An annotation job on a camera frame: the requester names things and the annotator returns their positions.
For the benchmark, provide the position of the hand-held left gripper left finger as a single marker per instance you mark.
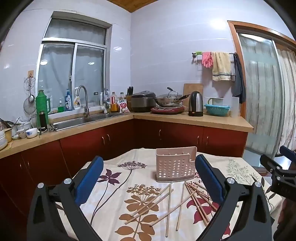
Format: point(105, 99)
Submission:
point(90, 178)

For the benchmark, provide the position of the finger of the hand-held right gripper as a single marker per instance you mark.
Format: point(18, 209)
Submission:
point(288, 153)
point(269, 162)

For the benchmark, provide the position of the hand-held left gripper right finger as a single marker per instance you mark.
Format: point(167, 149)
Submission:
point(208, 178)

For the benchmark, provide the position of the pink perforated utensil holder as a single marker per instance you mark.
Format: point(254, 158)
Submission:
point(175, 164)

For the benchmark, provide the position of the pile of wooden chopsticks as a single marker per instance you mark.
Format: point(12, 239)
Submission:
point(168, 208)

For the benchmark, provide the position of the floral tablecloth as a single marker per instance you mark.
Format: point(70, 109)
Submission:
point(129, 166)

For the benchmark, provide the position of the stainless steel sink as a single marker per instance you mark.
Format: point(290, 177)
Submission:
point(76, 121)

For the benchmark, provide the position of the patterned curtain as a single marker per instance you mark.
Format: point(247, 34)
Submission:
point(289, 92)

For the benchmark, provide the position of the white plastic container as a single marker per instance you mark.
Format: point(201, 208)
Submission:
point(234, 106)

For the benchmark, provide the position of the wood framed glass door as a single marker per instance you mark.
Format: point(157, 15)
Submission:
point(259, 92)

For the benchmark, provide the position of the teal plastic colander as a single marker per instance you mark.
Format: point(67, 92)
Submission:
point(216, 110)

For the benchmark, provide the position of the black thermos bottle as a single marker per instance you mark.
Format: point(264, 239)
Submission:
point(43, 122)

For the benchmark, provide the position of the white bowl blue pattern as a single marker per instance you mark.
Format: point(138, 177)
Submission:
point(31, 133)

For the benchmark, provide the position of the steel electric kettle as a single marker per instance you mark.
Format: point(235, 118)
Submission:
point(195, 104)

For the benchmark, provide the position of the small green bottle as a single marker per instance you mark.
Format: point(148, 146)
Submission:
point(61, 107)

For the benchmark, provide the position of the steel kitchen faucet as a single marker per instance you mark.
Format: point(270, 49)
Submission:
point(86, 102)

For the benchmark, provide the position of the amber oil bottle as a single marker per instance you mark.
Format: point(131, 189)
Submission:
point(114, 104)

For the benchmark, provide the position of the white spray bottle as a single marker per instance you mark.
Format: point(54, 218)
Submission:
point(77, 100)

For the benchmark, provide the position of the red and white bag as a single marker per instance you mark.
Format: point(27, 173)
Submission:
point(122, 106)

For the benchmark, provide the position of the blue dish soap bottle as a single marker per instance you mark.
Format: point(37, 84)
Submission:
point(68, 102)

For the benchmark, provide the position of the red induction cooker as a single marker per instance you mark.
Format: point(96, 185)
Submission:
point(166, 110)

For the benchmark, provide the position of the glass jar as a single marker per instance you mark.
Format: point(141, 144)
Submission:
point(96, 98)

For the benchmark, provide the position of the small steel tap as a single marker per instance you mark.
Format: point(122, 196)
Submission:
point(105, 99)

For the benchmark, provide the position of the small white cup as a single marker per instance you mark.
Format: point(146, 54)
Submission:
point(21, 134)

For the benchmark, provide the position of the dark grey cloth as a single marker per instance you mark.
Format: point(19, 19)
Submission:
point(238, 85)

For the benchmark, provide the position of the steel wok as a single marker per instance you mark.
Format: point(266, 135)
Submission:
point(166, 101)

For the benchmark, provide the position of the knife block with knives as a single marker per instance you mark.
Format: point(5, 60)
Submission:
point(129, 99)

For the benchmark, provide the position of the clear seasoning bottle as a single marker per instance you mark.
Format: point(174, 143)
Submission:
point(121, 96)

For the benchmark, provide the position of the green thermos jug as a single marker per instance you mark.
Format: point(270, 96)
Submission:
point(41, 104)

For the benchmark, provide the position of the wooden cutting board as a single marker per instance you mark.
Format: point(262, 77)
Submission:
point(192, 88)

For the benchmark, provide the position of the yellow enamel mug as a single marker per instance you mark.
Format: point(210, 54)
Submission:
point(8, 135)

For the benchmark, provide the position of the grey rice cooker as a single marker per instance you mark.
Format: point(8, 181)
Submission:
point(143, 102)

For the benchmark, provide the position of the hanging metal strainer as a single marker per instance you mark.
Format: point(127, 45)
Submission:
point(29, 106)

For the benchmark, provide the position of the stack of white bowls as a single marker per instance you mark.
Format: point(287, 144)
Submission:
point(2, 140)

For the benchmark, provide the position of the yellow striped towel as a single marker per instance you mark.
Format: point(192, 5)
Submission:
point(221, 67)

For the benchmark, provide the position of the pink rubber gloves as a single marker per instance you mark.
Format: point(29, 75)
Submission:
point(207, 59)

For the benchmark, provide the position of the metal towel rack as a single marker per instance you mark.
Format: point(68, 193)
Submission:
point(196, 54)

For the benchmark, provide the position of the aluminium frame window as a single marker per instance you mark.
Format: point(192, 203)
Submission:
point(57, 69)

